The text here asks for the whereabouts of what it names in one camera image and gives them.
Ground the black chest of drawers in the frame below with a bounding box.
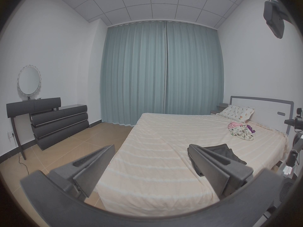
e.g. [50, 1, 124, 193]
[29, 105, 89, 151]

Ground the white printed pillow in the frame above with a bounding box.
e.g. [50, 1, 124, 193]
[218, 105, 255, 123]

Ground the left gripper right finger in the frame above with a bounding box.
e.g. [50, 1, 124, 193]
[187, 144, 254, 200]

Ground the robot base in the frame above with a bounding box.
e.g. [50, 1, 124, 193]
[276, 162, 299, 204]

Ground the black cable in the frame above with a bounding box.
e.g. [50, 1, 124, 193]
[8, 133, 30, 175]

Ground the bed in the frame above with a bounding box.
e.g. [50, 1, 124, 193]
[97, 96, 295, 214]

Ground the pile of clothes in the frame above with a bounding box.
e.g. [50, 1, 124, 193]
[228, 121, 256, 141]

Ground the grey bedside table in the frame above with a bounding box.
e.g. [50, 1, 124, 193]
[210, 103, 228, 115]

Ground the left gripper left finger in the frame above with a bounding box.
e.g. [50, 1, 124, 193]
[48, 144, 116, 202]

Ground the blue-green curtain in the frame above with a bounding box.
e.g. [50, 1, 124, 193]
[100, 21, 167, 126]
[164, 20, 225, 115]

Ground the round framed mirror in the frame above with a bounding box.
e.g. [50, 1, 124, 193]
[17, 65, 42, 102]

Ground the black garment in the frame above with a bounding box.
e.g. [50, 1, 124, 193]
[188, 144, 247, 176]

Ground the black dressing table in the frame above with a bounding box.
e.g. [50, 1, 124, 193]
[6, 97, 62, 160]

